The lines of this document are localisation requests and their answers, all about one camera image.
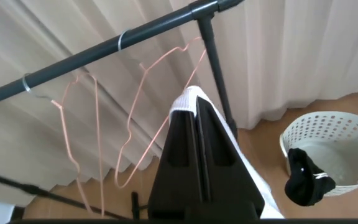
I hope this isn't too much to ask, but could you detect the white laundry basket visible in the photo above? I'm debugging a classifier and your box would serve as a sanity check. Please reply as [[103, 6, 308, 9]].
[[279, 111, 358, 197]]

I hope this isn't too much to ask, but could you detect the pink clothes hanger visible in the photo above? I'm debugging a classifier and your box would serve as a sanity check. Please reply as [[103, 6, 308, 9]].
[[22, 73, 106, 218], [114, 28, 208, 190]]

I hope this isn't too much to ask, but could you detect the white printed t-shirt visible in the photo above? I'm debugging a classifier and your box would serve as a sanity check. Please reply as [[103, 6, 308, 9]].
[[168, 85, 285, 219]]

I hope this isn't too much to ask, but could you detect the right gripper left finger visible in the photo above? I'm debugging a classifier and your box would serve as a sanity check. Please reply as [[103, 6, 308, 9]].
[[147, 110, 205, 219]]

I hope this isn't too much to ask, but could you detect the beige curtain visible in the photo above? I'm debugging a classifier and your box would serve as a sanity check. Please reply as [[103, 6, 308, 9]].
[[0, 0, 358, 208]]

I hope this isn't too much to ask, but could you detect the black clothes rack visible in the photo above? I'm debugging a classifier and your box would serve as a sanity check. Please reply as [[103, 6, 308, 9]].
[[0, 0, 245, 220]]

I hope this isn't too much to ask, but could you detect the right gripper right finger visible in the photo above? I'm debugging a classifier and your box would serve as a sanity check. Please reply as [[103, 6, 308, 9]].
[[195, 95, 265, 219]]

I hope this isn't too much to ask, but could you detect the black garment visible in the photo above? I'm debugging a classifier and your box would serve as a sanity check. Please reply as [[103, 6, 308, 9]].
[[284, 147, 336, 207]]

